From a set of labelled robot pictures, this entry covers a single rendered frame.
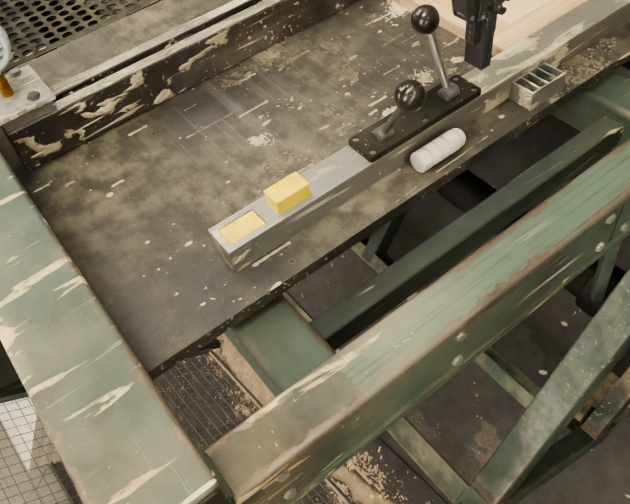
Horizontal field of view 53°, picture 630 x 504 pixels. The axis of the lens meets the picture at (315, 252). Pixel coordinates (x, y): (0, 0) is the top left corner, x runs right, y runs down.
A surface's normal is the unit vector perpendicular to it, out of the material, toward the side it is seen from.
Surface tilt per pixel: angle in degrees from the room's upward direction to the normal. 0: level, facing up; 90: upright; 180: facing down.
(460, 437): 0
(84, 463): 56
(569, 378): 0
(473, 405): 0
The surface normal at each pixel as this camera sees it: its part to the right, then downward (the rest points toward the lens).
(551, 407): -0.72, 0.09
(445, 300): -0.11, -0.62
